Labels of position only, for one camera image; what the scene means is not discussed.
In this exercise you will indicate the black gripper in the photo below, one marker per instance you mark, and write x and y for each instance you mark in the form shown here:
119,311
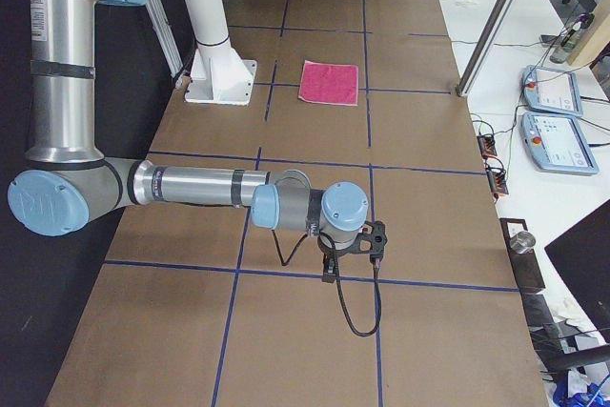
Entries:
329,257

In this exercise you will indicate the pink towel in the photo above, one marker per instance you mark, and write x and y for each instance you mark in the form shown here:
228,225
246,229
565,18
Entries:
329,84

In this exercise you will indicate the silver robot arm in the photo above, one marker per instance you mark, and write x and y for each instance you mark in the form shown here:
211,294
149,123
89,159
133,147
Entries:
71,183

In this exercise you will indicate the near orange connector block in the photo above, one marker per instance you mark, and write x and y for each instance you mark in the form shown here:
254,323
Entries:
497,181

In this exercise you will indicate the orange connector block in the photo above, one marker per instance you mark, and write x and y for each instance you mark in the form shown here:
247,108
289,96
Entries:
497,181
487,145

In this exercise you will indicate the metal cup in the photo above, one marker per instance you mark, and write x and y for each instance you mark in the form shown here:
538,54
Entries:
522,242

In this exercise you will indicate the far orange connector block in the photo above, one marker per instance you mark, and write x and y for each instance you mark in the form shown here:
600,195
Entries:
487,145

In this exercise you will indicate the black tray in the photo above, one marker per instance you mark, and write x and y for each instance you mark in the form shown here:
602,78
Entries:
525,266

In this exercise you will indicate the black monitor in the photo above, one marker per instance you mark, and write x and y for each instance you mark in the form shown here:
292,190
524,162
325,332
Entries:
581,258

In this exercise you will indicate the near teach pendant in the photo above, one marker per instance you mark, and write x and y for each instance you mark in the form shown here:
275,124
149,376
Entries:
556,144

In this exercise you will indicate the teach pendant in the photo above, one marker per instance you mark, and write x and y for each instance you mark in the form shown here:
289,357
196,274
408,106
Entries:
551,90
556,144

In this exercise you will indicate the far teach pendant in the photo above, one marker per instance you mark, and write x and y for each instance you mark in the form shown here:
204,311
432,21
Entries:
551,90

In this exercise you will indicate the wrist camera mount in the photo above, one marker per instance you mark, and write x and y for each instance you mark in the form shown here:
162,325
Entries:
371,241

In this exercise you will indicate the white pedestal column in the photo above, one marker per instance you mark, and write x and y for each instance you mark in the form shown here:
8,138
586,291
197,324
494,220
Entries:
218,74

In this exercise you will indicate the aluminium frame post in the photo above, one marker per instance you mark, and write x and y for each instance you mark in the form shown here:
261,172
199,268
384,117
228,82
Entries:
483,47

